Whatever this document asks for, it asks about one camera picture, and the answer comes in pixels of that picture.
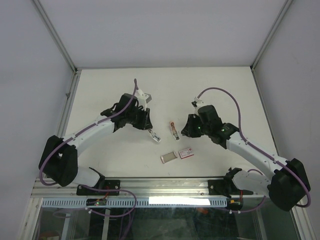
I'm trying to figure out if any left aluminium frame post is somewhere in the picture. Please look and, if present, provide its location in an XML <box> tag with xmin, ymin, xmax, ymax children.
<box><xmin>31</xmin><ymin>0</ymin><xmax>78</xmax><ymax>73</ymax></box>

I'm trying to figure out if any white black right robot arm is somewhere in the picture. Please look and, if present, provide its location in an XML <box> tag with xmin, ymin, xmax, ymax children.
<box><xmin>181</xmin><ymin>101</ymin><xmax>311</xmax><ymax>212</ymax></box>

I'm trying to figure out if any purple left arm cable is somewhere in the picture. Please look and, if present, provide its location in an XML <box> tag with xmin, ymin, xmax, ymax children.
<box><xmin>38</xmin><ymin>78</ymin><xmax>139</xmax><ymax>186</ymax></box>

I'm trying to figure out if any right aluminium frame post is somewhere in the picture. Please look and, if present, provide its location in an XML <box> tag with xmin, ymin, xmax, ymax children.
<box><xmin>250</xmin><ymin>0</ymin><xmax>295</xmax><ymax>73</ymax></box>

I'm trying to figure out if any white slotted cable duct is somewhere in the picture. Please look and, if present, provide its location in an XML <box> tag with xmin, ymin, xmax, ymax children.
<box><xmin>42</xmin><ymin>196</ymin><xmax>227</xmax><ymax>209</ymax></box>

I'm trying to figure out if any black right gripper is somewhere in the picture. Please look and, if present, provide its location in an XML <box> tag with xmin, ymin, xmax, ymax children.
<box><xmin>181</xmin><ymin>114</ymin><xmax>211</xmax><ymax>138</ymax></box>

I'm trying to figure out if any aluminium frame post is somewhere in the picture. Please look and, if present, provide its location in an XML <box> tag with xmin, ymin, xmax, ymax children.
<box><xmin>31</xmin><ymin>0</ymin><xmax>78</xmax><ymax>73</ymax></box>
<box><xmin>250</xmin><ymin>0</ymin><xmax>295</xmax><ymax>73</ymax></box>

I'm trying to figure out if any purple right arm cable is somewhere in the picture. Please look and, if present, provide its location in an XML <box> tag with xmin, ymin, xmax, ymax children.
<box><xmin>197</xmin><ymin>87</ymin><xmax>312</xmax><ymax>208</ymax></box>

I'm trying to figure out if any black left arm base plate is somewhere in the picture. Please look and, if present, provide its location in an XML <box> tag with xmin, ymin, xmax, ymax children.
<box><xmin>76</xmin><ymin>179</ymin><xmax>121</xmax><ymax>196</ymax></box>

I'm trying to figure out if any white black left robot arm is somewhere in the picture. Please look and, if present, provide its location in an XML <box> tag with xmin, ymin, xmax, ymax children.
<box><xmin>38</xmin><ymin>91</ymin><xmax>153</xmax><ymax>195</ymax></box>

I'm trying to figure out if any white stapler magazine part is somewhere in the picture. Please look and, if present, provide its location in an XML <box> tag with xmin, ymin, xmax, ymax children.
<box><xmin>148</xmin><ymin>129</ymin><xmax>161</xmax><ymax>143</ymax></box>

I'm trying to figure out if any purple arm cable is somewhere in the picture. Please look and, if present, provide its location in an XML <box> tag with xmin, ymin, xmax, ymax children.
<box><xmin>38</xmin><ymin>78</ymin><xmax>139</xmax><ymax>186</ymax></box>
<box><xmin>197</xmin><ymin>87</ymin><xmax>312</xmax><ymax>208</ymax></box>

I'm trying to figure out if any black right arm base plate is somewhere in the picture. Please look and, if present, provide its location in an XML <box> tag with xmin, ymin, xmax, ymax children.
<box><xmin>207</xmin><ymin>179</ymin><xmax>228</xmax><ymax>196</ymax></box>

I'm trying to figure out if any aluminium mounting rail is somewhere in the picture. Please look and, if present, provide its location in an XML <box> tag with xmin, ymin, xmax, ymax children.
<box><xmin>32</xmin><ymin>177</ymin><xmax>271</xmax><ymax>198</ymax></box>

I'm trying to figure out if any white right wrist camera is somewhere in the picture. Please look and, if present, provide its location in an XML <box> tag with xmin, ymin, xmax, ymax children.
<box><xmin>191</xmin><ymin>97</ymin><xmax>205</xmax><ymax>109</ymax></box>

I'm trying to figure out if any red white staple box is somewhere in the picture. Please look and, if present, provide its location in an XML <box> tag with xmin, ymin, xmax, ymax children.
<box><xmin>178</xmin><ymin>148</ymin><xmax>194</xmax><ymax>159</ymax></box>

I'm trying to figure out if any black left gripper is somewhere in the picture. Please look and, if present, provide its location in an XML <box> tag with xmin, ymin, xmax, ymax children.
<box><xmin>126</xmin><ymin>105</ymin><xmax>153</xmax><ymax>130</ymax></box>

